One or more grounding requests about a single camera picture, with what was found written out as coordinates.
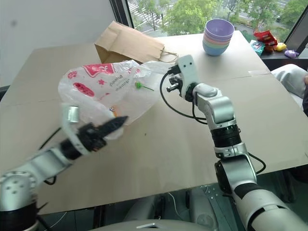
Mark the person in grey trousers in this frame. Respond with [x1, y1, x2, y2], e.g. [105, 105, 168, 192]
[271, 64, 308, 114]

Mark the purple plastic bowl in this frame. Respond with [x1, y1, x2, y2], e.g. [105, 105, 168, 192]
[204, 18, 235, 40]

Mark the red snack packet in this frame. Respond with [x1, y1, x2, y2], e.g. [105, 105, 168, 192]
[253, 29, 279, 53]

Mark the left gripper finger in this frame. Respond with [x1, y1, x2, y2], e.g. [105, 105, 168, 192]
[103, 122, 128, 140]
[99, 116, 129, 132]

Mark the dark window sill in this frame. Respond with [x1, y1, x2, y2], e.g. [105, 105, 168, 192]
[260, 51, 308, 73]

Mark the teal snack packet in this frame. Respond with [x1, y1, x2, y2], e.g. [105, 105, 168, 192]
[250, 40, 266, 57]

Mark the green stick item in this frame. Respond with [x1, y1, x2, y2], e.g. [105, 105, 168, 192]
[134, 81, 155, 92]

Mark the translucent plastic bag red print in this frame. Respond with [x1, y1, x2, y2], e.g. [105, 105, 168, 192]
[58, 60, 169, 141]

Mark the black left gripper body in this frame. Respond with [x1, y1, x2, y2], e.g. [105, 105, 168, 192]
[77, 122, 108, 153]

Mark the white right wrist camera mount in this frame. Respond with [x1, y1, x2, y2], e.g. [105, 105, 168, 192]
[176, 54, 201, 100]

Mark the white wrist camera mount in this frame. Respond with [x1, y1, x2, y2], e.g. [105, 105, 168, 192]
[60, 105, 90, 155]
[176, 54, 201, 100]

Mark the green plastic bowl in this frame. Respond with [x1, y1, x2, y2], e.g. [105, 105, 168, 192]
[202, 39, 231, 50]

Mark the peach plastic bowl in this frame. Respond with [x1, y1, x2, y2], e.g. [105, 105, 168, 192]
[203, 35, 232, 47]

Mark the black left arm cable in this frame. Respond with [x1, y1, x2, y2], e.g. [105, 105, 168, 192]
[38, 127, 62, 186]

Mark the grey robot torso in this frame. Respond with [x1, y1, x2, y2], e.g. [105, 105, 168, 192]
[88, 184, 244, 231]

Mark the pink plastic bowl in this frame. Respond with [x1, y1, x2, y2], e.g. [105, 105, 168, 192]
[204, 31, 233, 44]

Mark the black right elbow cable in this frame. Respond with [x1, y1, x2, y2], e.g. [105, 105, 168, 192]
[247, 151, 267, 176]

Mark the blue plastic bowl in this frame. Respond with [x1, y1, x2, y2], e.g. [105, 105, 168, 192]
[202, 42, 229, 57]

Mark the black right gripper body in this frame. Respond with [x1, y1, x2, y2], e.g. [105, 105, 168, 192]
[169, 74, 187, 98]

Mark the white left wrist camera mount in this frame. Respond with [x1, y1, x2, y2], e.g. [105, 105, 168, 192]
[60, 105, 90, 155]

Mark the brown paper bag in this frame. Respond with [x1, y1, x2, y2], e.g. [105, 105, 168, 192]
[94, 20, 180, 64]

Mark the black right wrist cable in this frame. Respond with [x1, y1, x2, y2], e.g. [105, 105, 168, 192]
[159, 71, 210, 125]

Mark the small purple packet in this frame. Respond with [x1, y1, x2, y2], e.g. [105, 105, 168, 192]
[284, 49, 299, 59]

